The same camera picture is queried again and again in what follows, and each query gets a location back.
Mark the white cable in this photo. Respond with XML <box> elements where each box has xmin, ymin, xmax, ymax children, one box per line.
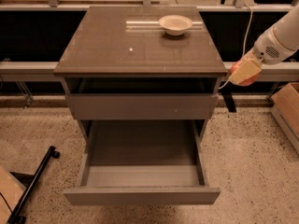
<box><xmin>218</xmin><ymin>4</ymin><xmax>254</xmax><ymax>91</ymax></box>

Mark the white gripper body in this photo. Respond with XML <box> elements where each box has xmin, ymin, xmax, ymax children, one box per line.
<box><xmin>253</xmin><ymin>26</ymin><xmax>294</xmax><ymax>64</ymax></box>

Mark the white bowl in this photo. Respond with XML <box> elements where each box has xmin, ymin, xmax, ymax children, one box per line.
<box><xmin>159</xmin><ymin>15</ymin><xmax>192</xmax><ymax>36</ymax></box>

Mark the cardboard box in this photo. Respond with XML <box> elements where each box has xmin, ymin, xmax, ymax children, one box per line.
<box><xmin>271</xmin><ymin>82</ymin><xmax>299</xmax><ymax>154</ymax></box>

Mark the black stand leg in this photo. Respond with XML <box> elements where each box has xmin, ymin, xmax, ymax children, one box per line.
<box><xmin>7</xmin><ymin>146</ymin><xmax>60</xmax><ymax>224</ymax></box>

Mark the open middle drawer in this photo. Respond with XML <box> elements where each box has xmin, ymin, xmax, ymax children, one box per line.
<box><xmin>64</xmin><ymin>120</ymin><xmax>221</xmax><ymax>205</ymax></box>

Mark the wooden board at left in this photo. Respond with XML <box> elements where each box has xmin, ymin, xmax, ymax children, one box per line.
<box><xmin>0</xmin><ymin>165</ymin><xmax>25</xmax><ymax>224</ymax></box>

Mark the metal railing frame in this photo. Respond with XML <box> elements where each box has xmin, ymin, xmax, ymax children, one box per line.
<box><xmin>0</xmin><ymin>0</ymin><xmax>299</xmax><ymax>83</ymax></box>

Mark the grey drawer cabinet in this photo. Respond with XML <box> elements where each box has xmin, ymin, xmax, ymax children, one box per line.
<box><xmin>54</xmin><ymin>7</ymin><xmax>226</xmax><ymax>141</ymax></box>

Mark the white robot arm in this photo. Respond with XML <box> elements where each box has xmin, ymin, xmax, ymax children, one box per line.
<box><xmin>229</xmin><ymin>6</ymin><xmax>299</xmax><ymax>86</ymax></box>

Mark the top grey drawer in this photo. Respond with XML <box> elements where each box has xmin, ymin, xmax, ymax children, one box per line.
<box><xmin>64</xmin><ymin>77</ymin><xmax>220</xmax><ymax>121</ymax></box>

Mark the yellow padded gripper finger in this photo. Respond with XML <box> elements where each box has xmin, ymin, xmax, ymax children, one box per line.
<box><xmin>229</xmin><ymin>57</ymin><xmax>263</xmax><ymax>86</ymax></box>

